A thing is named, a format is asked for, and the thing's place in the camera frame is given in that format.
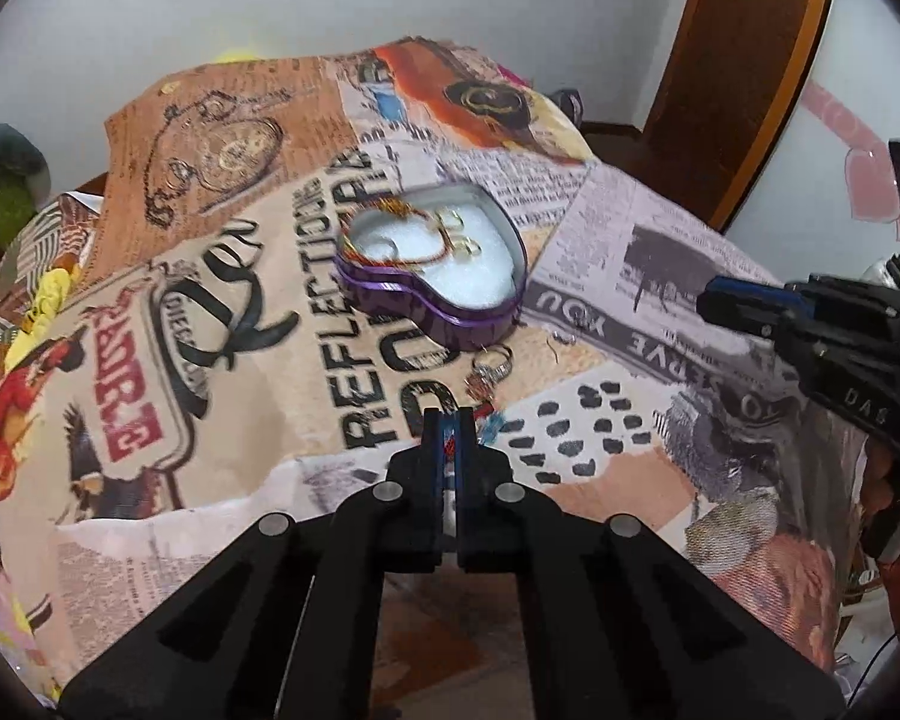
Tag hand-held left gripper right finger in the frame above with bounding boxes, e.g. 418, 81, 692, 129
454, 406, 848, 720

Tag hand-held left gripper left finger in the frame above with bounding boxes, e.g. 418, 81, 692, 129
58, 408, 448, 720

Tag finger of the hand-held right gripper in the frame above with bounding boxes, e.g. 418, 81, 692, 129
765, 319, 867, 395
696, 275, 871, 332

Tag silver ring charm red cord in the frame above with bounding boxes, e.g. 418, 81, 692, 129
461, 343, 515, 425

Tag purple heart-shaped tin box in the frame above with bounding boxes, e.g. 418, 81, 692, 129
334, 182, 528, 352

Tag red gold beaded bracelet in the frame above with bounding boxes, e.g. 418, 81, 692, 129
343, 195, 451, 275

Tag person's right hand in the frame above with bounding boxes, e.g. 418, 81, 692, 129
862, 441, 900, 522

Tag printed newspaper pattern blanket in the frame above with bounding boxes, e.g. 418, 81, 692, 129
0, 34, 882, 698

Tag wooden door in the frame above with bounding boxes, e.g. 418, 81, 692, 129
641, 0, 842, 235

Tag dark bag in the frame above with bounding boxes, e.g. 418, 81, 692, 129
553, 88, 587, 127

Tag yellow cloth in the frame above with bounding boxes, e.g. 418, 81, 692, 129
4, 262, 80, 368

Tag dark jacket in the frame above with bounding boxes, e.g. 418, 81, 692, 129
0, 124, 52, 203

